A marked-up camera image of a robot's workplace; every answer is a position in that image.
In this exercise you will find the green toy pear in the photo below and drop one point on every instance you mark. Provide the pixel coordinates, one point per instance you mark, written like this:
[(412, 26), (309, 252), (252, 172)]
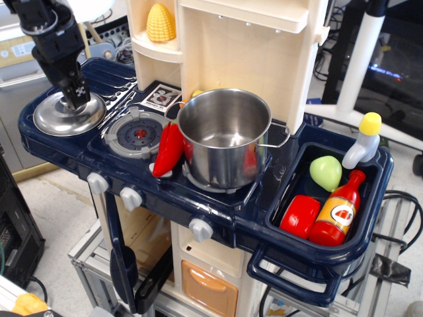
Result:
[(326, 172)]

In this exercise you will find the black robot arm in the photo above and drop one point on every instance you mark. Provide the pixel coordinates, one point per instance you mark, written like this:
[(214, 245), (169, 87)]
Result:
[(58, 43)]

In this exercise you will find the navy toy oven door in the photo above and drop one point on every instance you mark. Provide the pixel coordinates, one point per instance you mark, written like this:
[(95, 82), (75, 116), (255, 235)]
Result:
[(123, 267)]

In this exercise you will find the orange toy drawer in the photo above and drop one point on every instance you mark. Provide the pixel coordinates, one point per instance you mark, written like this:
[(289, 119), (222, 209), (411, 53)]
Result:
[(208, 290)]

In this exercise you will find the white stand frame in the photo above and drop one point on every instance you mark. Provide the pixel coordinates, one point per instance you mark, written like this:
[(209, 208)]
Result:
[(376, 66)]

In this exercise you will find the cream toy kitchen tower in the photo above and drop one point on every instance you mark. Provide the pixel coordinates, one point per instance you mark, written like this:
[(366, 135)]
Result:
[(265, 47)]

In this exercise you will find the stainless steel pot lid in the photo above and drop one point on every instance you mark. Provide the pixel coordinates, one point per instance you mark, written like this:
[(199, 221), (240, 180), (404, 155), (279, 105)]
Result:
[(53, 116)]

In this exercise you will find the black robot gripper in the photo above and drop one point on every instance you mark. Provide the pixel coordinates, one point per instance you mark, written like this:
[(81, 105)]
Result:
[(58, 43)]

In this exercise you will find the grey stove knob middle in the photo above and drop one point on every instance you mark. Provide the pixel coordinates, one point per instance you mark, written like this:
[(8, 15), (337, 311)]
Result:
[(131, 198)]

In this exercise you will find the black computer case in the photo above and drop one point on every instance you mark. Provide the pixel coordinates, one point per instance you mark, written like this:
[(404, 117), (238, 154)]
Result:
[(22, 244)]

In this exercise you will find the grey stove knob left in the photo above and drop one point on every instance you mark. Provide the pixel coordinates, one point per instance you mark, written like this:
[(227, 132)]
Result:
[(97, 183)]

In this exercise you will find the red toy cheese wheel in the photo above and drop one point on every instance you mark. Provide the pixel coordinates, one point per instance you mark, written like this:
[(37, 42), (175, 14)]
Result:
[(300, 216)]

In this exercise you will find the grey stove knob right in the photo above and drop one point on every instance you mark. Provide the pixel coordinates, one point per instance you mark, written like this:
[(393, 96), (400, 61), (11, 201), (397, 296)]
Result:
[(200, 229)]

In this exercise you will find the grey toy faucet yellow cap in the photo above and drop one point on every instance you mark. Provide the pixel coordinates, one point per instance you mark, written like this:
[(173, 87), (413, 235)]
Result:
[(367, 141)]

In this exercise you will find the red toy ketchup bottle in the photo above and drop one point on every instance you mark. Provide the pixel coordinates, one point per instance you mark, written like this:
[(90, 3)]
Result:
[(337, 214)]

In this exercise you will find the red toy chili pepper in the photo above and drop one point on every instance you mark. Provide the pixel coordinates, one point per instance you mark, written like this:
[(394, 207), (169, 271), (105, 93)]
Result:
[(171, 148)]

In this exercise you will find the toy dishwasher wooden cabinet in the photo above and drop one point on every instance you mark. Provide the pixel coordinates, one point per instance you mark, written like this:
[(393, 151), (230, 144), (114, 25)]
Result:
[(22, 79)]

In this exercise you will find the grey toy stove burner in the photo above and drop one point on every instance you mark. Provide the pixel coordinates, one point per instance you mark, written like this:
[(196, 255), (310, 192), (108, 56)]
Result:
[(136, 134)]

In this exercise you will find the yellow toy corn cob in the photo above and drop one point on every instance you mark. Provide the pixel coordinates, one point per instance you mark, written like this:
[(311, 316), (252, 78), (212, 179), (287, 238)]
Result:
[(161, 25)]

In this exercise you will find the navy toy kitchen countertop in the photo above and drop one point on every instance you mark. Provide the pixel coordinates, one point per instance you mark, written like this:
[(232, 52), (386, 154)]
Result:
[(216, 194)]

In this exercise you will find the grey stove knob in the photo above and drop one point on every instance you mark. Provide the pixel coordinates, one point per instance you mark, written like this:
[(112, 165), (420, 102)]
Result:
[(131, 198), (97, 183), (200, 229)]

